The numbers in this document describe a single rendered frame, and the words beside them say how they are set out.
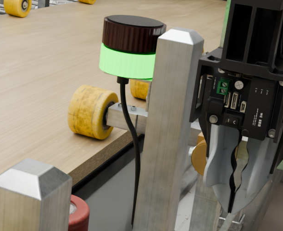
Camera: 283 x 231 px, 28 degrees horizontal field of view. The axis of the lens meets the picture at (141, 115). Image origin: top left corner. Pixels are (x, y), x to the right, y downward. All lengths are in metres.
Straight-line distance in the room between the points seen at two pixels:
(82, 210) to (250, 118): 0.31
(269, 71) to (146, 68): 0.14
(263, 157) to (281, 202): 2.45
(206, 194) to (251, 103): 0.41
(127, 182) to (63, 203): 0.79
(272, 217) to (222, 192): 2.26
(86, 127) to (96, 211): 0.18
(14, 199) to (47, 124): 0.65
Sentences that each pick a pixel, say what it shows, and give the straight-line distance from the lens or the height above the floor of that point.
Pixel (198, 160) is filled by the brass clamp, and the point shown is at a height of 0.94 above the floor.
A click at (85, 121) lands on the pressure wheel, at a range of 0.89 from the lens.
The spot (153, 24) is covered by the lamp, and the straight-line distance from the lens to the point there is 0.54.
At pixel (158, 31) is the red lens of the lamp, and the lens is 0.53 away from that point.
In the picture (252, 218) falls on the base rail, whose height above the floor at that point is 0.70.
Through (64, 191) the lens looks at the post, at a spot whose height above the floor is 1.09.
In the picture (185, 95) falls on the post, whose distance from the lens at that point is 0.53.
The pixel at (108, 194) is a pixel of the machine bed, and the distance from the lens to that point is 1.04.
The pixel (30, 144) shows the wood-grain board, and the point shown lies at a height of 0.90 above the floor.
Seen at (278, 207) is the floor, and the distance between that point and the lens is 2.90.
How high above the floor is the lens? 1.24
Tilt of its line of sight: 19 degrees down
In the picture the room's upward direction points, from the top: 7 degrees clockwise
